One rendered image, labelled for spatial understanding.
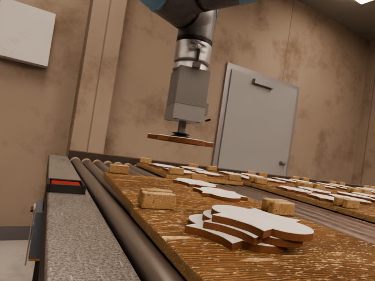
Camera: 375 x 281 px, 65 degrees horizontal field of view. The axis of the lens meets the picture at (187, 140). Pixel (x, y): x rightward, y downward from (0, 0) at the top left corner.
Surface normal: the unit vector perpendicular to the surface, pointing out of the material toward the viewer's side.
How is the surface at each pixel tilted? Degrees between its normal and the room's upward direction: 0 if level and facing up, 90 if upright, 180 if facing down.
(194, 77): 90
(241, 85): 90
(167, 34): 90
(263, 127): 90
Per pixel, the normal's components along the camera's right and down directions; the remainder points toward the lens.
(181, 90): 0.27, 0.02
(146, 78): 0.49, 0.05
